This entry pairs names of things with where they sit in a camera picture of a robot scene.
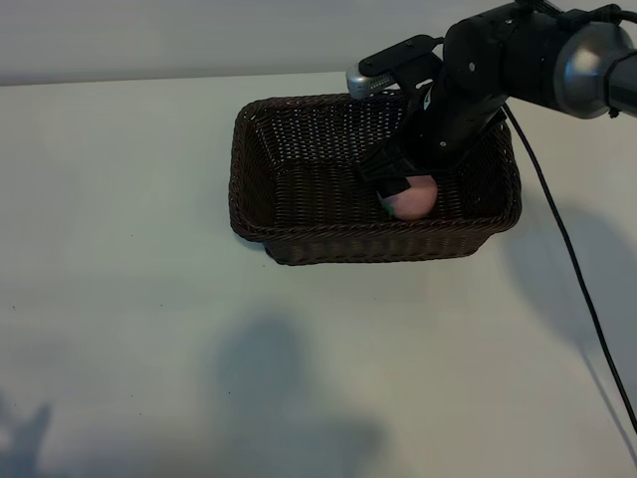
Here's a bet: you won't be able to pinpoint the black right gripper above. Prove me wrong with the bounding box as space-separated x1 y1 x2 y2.
355 74 509 201

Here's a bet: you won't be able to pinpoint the pink peach with green leaf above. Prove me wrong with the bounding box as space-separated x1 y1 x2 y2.
385 173 439 222

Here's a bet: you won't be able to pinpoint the dark brown wicker basket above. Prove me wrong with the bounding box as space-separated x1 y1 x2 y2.
227 87 524 267

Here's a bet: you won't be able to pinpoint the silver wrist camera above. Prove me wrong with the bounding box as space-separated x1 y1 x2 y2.
345 67 399 100

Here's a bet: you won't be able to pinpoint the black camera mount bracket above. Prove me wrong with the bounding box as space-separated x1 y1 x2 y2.
357 33 447 84

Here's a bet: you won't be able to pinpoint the black cable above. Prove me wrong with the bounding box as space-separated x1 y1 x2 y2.
501 103 637 437

